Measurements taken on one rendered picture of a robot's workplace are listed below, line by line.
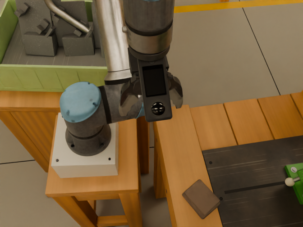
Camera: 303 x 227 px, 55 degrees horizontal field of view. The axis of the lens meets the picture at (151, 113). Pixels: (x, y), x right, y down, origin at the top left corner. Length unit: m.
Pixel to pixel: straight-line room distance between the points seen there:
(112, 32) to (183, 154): 0.48
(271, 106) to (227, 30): 1.66
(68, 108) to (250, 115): 0.69
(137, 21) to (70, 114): 0.44
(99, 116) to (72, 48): 0.61
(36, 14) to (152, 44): 1.04
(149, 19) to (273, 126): 0.86
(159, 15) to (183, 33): 2.30
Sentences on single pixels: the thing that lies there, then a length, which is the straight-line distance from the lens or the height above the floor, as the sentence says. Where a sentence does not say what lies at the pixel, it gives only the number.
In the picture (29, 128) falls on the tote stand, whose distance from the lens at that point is 1.54.
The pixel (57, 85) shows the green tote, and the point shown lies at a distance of 1.33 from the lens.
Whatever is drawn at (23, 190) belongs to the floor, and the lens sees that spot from 2.10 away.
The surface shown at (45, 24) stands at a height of 0.95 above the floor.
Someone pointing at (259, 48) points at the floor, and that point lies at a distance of 2.74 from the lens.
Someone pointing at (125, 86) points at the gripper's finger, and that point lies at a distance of 0.56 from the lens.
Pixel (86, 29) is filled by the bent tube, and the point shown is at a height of 0.96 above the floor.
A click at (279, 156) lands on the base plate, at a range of 1.12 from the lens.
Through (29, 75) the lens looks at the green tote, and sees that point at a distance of 1.32.
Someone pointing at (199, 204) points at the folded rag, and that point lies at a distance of 0.96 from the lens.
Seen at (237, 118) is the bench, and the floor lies 0.88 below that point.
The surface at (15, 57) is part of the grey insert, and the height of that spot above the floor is 0.85.
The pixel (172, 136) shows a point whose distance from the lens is 1.07.
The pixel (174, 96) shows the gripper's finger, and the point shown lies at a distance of 0.60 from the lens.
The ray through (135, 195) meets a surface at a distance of 1.12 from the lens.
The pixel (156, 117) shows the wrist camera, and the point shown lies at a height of 1.42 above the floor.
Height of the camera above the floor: 1.85
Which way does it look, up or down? 58 degrees down
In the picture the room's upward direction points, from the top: straight up
